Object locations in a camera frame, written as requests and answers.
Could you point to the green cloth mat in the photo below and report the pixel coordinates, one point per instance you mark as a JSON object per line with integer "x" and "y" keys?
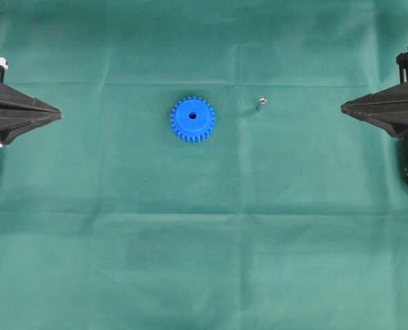
{"x": 292, "y": 217}

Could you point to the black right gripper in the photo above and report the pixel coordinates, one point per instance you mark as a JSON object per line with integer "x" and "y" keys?
{"x": 393, "y": 99}

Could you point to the small metal shaft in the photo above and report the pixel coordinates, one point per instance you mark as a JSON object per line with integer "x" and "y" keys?
{"x": 261, "y": 104}

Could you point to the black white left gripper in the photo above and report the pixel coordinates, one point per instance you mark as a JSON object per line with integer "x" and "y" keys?
{"x": 16, "y": 123}

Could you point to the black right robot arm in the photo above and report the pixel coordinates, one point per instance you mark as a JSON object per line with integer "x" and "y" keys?
{"x": 401, "y": 116}

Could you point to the blue plastic gear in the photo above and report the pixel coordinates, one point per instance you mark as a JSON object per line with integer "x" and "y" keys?
{"x": 193, "y": 119}

